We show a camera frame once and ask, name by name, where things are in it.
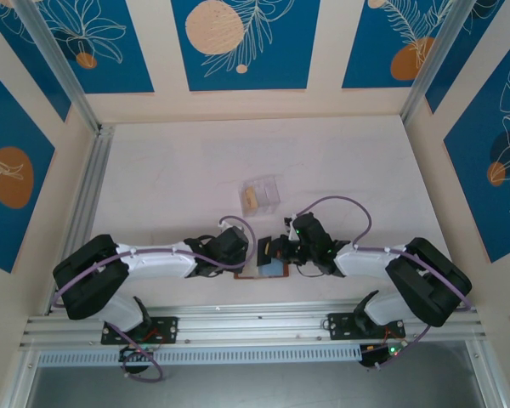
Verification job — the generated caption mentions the white slotted cable duct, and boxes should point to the white slotted cable duct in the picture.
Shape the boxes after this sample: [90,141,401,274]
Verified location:
[37,344,363,367]

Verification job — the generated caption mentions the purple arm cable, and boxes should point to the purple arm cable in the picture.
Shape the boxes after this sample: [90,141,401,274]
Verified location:
[295,195,473,371]
[53,215,257,383]

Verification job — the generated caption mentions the aluminium frame cross rails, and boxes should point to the aluminium frame cross rails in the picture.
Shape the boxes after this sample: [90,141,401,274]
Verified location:
[19,295,490,350]

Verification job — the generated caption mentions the aluminium frame leg bar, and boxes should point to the aluminium frame leg bar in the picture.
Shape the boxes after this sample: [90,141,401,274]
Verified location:
[465,339,510,408]
[0,348,42,408]

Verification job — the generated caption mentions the clear acrylic card box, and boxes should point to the clear acrylic card box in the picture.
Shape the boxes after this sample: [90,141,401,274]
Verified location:
[239,174,281,218]

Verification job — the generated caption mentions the aluminium corner post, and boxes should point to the aluminium corner post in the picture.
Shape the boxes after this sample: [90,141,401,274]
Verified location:
[400,0,472,124]
[14,0,102,133]

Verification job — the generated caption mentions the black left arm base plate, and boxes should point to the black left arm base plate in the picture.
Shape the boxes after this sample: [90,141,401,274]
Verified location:
[100,314,179,345]

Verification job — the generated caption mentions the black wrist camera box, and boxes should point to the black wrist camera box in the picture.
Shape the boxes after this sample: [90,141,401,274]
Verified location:
[291,212,332,254]
[214,226,251,261]

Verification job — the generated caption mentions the black credit card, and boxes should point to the black credit card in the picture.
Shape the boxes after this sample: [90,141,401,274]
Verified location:
[258,236,274,265]

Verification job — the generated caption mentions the brown leather card holder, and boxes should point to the brown leather card holder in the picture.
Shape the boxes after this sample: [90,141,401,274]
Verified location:
[233,258,290,281]

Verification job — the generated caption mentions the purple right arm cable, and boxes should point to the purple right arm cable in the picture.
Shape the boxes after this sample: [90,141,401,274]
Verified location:
[295,195,473,371]

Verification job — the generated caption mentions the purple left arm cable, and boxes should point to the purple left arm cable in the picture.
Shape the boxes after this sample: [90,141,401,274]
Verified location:
[53,215,257,383]

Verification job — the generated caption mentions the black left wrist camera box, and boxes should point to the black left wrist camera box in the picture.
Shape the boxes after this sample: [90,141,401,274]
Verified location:
[214,226,251,261]

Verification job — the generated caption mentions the blue floral wall panel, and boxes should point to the blue floral wall panel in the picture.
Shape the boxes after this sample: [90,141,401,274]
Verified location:
[171,0,322,92]
[342,0,456,90]
[36,0,156,95]
[0,60,56,274]
[444,25,510,264]
[424,0,507,115]
[0,0,72,123]

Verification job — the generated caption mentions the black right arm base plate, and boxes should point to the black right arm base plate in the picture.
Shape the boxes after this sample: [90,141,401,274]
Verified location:
[326,311,407,341]

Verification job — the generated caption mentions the aluminium table side rail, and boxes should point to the aluminium table side rail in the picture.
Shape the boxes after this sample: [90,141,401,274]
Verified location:
[46,122,115,316]

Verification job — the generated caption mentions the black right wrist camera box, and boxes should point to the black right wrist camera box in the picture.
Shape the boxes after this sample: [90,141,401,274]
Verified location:
[291,212,332,254]

